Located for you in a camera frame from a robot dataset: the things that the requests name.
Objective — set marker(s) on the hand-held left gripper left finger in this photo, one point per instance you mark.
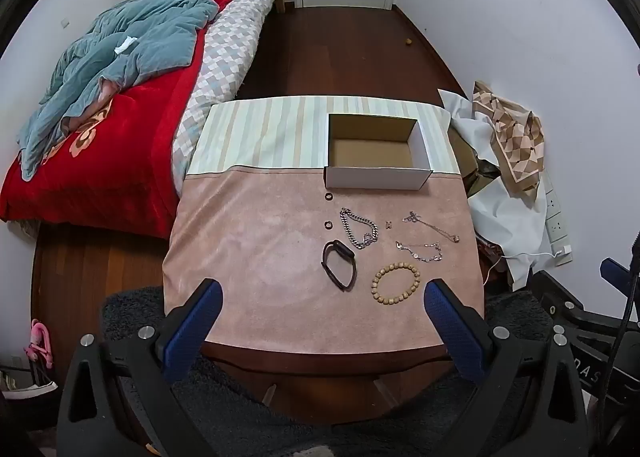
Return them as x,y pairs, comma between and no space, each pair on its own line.
195,329

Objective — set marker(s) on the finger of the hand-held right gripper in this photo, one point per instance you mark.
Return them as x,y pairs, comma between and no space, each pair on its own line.
550,292
617,274

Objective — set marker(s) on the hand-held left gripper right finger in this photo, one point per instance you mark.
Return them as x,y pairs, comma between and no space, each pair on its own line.
452,332

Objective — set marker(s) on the black watch band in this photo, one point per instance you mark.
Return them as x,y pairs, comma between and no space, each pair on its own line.
331,271

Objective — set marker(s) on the white cardboard box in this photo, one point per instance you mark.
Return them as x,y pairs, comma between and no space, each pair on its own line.
372,152

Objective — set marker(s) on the white power strip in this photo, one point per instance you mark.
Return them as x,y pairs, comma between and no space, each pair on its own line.
556,222

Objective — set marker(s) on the white crumpled sheet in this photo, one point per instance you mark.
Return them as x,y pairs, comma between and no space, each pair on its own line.
505,222

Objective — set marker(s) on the pink suede table cloth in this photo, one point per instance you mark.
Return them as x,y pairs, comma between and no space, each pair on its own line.
260,257

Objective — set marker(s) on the dark glossy bag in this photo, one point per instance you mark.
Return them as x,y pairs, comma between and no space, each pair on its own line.
482,177

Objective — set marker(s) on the dark wooden table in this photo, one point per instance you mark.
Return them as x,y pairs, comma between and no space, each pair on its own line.
325,382

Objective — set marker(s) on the beige geometric patterned scarf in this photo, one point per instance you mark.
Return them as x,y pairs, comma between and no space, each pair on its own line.
515,142

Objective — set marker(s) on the pink plastic item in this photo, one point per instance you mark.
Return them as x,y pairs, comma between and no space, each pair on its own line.
40,342

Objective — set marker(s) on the brown cardboard box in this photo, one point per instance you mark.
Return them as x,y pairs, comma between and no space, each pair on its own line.
462,157

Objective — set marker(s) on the white shoe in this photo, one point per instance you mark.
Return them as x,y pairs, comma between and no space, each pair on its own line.
30,389

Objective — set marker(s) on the bed with red blanket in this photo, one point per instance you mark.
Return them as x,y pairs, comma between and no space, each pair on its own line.
125,152

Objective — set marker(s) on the striped pale cloth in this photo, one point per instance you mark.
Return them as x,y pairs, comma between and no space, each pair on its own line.
265,132

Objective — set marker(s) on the checkered bed sheet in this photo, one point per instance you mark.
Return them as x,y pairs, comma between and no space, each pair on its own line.
225,62

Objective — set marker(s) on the white tissue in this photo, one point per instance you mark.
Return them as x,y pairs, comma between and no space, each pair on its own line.
125,44

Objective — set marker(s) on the blue-grey quilt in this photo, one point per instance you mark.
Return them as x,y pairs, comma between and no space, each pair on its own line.
145,27

